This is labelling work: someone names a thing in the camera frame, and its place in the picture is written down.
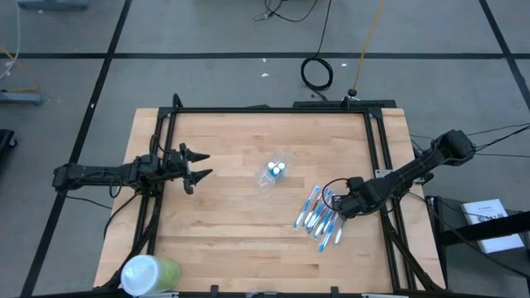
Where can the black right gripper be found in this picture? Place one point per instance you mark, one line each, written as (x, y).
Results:
(360, 200)

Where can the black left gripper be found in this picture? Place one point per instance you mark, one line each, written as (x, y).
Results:
(174, 174)

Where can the blue mouthwash bottle white cap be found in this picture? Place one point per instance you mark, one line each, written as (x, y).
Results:
(270, 165)
(276, 170)
(281, 166)

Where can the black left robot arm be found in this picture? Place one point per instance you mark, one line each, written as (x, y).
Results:
(95, 171)

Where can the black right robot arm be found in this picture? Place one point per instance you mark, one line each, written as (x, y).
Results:
(414, 169)

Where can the clear acrylic organizer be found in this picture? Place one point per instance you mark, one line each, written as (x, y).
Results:
(265, 181)

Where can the green wipes canister white lid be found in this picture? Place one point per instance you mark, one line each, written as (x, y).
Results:
(149, 275)

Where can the black side stand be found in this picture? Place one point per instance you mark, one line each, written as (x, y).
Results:
(463, 235)

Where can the white booklet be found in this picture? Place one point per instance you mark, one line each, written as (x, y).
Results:
(492, 225)

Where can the grey furniture foot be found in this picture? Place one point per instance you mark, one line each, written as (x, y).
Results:
(20, 98)

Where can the black caster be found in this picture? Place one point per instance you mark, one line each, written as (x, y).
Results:
(6, 142)

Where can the grey furniture base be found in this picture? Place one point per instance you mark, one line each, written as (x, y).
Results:
(54, 4)

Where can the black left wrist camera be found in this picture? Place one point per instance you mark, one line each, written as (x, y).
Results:
(174, 157)

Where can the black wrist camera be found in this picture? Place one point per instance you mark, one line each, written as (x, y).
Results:
(355, 184)
(174, 157)

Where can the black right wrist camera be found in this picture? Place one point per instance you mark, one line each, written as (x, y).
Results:
(355, 184)

